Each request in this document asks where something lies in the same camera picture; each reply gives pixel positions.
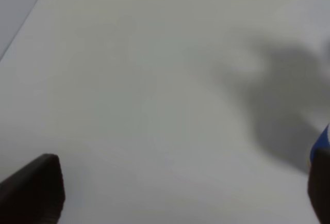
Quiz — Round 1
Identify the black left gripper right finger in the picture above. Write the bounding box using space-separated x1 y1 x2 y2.
307 148 330 224

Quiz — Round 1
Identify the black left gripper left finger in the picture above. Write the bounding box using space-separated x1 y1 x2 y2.
1 154 65 224

